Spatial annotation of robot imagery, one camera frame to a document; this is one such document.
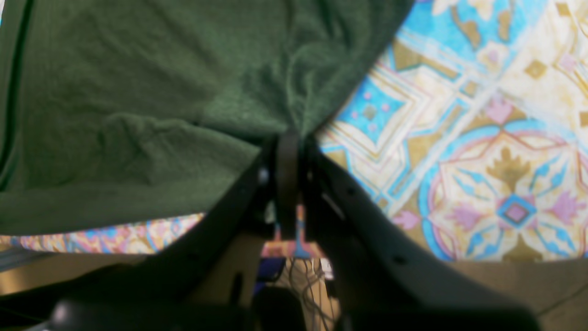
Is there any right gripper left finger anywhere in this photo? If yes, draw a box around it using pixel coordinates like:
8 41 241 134
1 131 300 331

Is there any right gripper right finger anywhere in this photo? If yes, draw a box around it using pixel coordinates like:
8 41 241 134
301 138 541 331

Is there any colourful patterned tablecloth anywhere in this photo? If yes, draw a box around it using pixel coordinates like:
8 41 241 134
1 0 587 262

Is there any dark green long-sleeve shirt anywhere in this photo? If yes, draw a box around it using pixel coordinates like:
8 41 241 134
0 0 414 236

